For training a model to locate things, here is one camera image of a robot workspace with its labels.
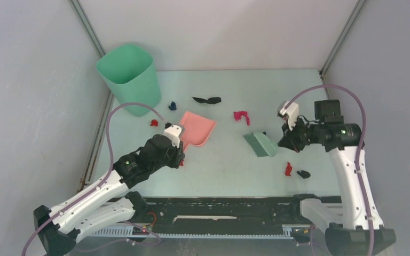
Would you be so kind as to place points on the mint green hand brush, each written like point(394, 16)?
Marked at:
point(261, 144)

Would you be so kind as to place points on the pink plastic dustpan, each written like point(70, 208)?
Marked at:
point(197, 130)

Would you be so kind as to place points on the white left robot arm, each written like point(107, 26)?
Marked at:
point(106, 201)

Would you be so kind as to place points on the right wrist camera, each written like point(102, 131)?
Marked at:
point(289, 112)

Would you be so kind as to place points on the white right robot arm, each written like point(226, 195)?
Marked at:
point(359, 230)

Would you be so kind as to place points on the black paper scrap rear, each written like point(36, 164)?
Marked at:
point(209, 101)

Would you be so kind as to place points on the large pink paper scrap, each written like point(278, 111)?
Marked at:
point(240, 115)

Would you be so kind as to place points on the dark paper scrap front right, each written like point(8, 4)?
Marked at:
point(303, 174)

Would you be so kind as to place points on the red paper scrap near bin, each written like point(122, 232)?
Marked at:
point(154, 123)

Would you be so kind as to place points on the green plastic waste bin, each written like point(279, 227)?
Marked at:
point(130, 73)

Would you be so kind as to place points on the red paper scrap front right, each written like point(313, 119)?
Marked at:
point(288, 169)

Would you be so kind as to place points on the blue paper scrap near bin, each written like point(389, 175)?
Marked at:
point(172, 106)

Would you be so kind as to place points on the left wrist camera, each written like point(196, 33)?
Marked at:
point(173, 132)

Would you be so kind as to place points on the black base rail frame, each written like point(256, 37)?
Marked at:
point(223, 215)

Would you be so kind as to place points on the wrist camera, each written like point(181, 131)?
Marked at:
point(289, 112)
point(173, 132)

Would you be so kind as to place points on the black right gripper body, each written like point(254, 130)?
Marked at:
point(301, 134)

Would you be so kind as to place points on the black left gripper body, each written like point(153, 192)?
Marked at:
point(172, 159)

